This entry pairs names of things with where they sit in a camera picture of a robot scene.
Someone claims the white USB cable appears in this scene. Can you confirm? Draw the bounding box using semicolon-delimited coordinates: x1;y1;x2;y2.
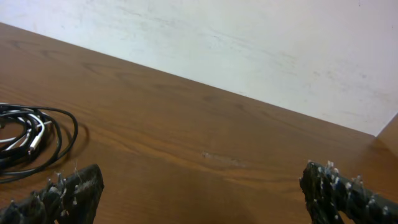
0;109;53;154

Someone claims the black USB cable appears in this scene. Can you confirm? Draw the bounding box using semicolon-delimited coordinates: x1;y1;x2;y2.
0;103;79;184

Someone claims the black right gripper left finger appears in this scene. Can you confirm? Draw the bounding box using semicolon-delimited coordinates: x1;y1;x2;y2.
1;164;104;224

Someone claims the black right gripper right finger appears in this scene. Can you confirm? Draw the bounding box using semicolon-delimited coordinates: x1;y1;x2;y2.
299;161;397;224

